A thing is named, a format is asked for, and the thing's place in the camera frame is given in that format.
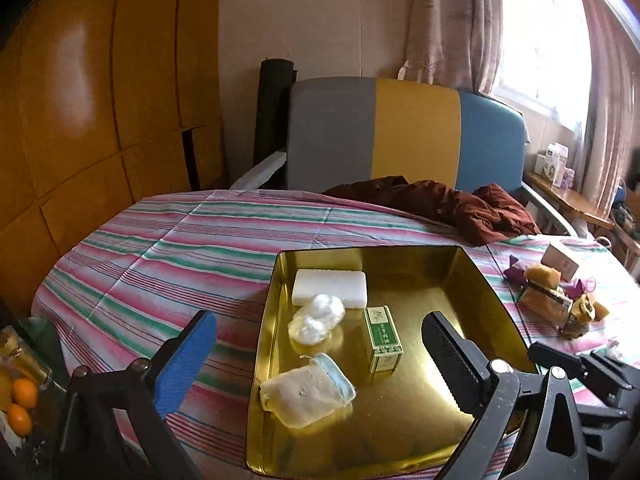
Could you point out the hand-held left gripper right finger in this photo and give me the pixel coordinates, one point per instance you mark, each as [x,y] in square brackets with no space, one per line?
[450,360]

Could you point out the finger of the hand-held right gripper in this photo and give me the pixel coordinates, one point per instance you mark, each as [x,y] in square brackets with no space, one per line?
[555,357]
[612,435]

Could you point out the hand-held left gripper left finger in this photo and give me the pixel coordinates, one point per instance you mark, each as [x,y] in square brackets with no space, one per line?
[185,365]

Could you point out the yellow knit bundle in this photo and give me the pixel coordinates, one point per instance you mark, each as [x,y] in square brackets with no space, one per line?
[576,327]

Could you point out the cracker packet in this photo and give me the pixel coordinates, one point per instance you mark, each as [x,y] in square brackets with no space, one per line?
[542,305]

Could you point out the small yellow sponge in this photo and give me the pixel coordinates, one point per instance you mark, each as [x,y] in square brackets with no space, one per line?
[597,310]

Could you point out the gold metal tray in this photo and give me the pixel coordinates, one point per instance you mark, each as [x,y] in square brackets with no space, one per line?
[425,285]

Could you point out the large yellow sponge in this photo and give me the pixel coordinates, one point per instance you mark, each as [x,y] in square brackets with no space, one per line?
[542,274]

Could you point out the white cardboard box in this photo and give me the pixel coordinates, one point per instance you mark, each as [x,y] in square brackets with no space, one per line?
[562,257]

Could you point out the small green box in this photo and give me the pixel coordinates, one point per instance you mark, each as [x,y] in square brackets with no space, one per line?
[382,340]

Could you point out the striped bedsheet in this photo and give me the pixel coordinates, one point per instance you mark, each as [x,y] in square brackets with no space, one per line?
[150,260]

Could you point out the rolled white cloth blue trim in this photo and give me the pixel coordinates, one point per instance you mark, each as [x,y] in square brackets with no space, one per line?
[300,390]

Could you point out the clear crumpled plastic wrap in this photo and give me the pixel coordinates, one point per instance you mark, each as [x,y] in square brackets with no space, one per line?
[317,320]

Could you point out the white foam block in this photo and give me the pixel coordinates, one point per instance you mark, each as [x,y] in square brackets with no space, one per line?
[330,287]

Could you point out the glass side table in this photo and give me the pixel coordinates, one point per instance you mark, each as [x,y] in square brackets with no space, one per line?
[42,332]

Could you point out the brown cloth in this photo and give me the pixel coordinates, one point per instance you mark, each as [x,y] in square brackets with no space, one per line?
[450,205]

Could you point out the wooden side table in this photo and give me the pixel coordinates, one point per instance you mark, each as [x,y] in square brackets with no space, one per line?
[565,197]

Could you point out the glass jar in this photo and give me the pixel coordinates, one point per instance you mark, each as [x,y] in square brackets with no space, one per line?
[22,352]

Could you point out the small purple box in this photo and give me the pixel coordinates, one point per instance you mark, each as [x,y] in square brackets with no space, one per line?
[568,178]

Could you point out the white carton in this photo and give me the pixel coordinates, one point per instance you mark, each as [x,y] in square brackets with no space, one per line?
[550,162]

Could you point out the patterned pink curtain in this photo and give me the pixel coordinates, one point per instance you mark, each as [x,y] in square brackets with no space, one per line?
[450,25]
[610,110]

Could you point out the wooden wardrobe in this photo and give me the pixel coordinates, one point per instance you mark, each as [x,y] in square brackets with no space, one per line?
[100,110]

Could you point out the black rolled mat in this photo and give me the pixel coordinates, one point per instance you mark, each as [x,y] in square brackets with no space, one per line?
[272,110]

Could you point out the window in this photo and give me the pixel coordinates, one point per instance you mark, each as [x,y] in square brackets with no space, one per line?
[540,40]

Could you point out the white bed rail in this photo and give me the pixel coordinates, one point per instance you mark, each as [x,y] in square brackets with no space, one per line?
[550,207]
[260,170]

